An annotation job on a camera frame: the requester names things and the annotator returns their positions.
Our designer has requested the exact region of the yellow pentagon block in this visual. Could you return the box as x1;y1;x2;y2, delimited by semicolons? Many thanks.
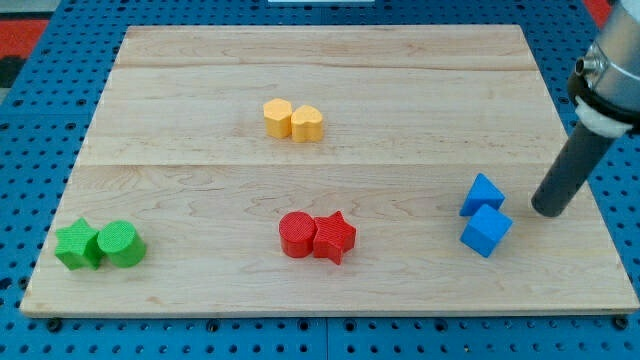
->
263;98;293;138

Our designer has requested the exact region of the wooden board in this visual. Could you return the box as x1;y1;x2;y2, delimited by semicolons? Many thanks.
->
20;25;639;318

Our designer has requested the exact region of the red star block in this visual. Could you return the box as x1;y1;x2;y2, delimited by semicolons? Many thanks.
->
313;211;357;265

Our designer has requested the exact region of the blue cube block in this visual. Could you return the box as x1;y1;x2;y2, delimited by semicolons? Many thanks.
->
460;205;513;258

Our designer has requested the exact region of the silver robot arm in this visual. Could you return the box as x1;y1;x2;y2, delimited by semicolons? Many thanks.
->
568;0;639;138

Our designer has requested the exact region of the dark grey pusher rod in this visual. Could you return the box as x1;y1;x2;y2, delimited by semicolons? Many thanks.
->
531;122;614;217

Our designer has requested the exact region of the green cylinder block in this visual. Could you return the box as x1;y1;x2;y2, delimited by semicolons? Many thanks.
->
97;220;146;268

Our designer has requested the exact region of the blue triangle block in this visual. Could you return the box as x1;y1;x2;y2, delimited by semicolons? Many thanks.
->
459;173;506;217

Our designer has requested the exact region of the yellow heart block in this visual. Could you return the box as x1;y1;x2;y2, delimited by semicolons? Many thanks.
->
291;105;324;142

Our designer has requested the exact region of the green star block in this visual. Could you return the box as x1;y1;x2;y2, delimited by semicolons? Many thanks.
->
55;218;104;271

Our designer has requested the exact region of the red cylinder block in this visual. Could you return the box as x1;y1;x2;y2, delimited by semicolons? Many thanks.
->
278;211;316;258

